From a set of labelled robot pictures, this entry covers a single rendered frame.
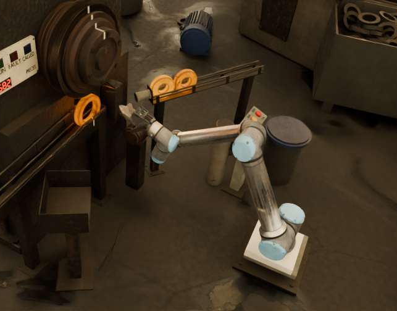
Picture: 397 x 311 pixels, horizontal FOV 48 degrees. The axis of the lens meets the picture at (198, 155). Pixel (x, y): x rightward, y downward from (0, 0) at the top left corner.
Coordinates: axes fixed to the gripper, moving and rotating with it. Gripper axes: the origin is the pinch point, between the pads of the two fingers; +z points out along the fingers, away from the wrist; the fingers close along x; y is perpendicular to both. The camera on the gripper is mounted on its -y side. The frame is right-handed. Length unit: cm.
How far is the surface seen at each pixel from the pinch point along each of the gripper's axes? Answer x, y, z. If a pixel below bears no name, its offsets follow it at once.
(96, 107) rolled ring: 6.7, -4.1, 10.7
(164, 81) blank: -36.4, 2.6, -5.5
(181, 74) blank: -45.4, 6.7, -10.7
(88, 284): 62, -64, -44
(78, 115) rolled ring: 21.4, -1.0, 12.2
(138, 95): -22.7, -7.0, 1.1
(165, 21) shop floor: -239, -104, 78
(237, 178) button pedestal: -50, -41, -78
